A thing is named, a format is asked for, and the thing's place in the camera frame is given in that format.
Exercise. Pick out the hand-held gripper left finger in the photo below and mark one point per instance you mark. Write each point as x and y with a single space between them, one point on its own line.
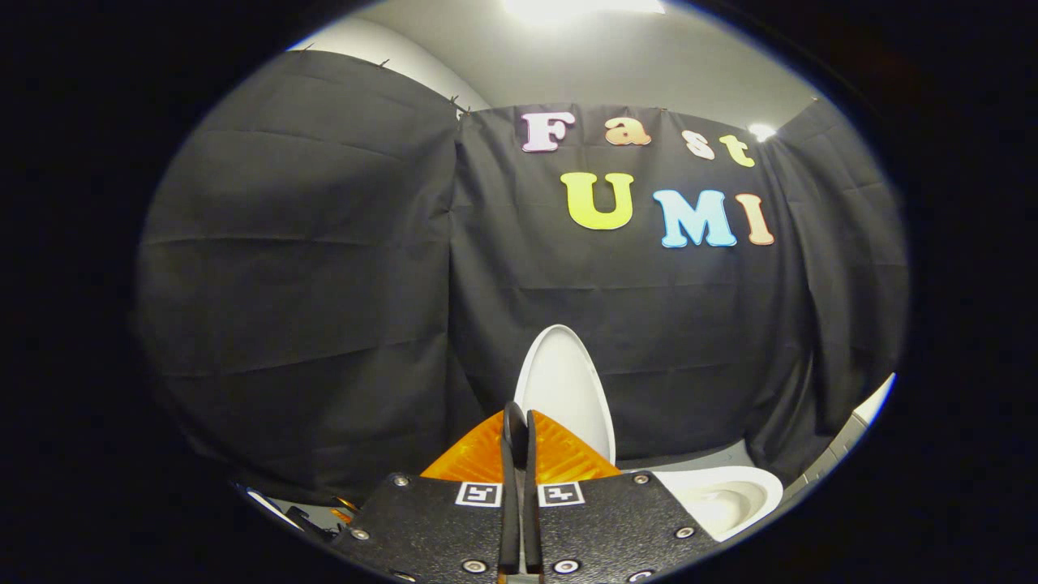
430 527

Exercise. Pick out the white toilet lid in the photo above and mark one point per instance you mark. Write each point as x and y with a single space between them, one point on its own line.
564 381

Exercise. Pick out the large ceiling light panel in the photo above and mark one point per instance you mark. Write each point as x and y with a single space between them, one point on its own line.
584 8

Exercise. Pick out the white board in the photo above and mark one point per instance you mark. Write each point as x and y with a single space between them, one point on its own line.
877 399

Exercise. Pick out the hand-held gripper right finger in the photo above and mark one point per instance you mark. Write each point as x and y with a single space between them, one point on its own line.
608 527

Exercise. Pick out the black backdrop cloth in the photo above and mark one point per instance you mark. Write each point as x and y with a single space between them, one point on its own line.
324 284

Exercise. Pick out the small ceiling light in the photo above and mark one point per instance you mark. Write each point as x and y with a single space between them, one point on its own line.
761 131

